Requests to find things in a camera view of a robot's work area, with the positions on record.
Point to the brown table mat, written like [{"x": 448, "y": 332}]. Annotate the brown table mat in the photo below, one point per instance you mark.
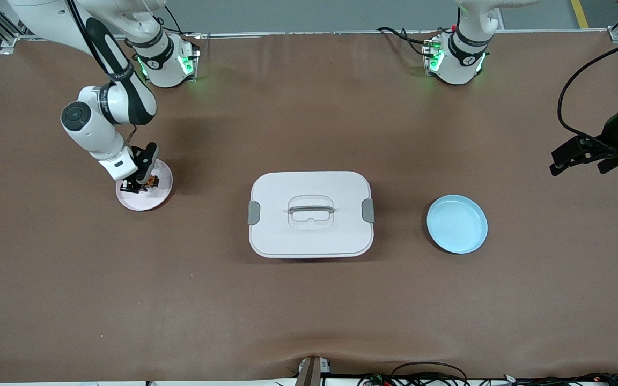
[{"x": 126, "y": 295}]

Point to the white lidded storage box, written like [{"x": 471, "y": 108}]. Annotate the white lidded storage box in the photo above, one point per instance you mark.
[{"x": 309, "y": 241}]

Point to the pale pink round plate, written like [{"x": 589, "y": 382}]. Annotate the pale pink round plate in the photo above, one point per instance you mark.
[{"x": 148, "y": 201}]

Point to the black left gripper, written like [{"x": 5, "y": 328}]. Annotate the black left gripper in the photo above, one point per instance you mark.
[{"x": 609, "y": 139}]

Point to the silver table edge rail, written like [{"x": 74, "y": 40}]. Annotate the silver table edge rail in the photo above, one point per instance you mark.
[{"x": 287, "y": 34}]

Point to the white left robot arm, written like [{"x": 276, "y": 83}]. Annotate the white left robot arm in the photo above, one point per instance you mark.
[{"x": 459, "y": 59}]

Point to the grey box lid latch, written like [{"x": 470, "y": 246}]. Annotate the grey box lid latch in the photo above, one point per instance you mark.
[
  {"x": 254, "y": 213},
  {"x": 368, "y": 211}
]

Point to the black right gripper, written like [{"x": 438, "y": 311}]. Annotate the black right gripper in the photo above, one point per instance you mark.
[{"x": 136, "y": 182}]

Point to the metal bracket at table edge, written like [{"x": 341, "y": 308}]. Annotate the metal bracket at table edge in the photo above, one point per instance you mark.
[{"x": 311, "y": 372}]

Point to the light blue round plate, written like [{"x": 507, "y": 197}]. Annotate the light blue round plate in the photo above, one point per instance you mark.
[{"x": 456, "y": 225}]

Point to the orange and black push-button switch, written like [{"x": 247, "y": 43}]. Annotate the orange and black push-button switch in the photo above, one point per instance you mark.
[{"x": 152, "y": 183}]

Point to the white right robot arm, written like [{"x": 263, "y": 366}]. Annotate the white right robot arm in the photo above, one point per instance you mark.
[{"x": 94, "y": 126}]

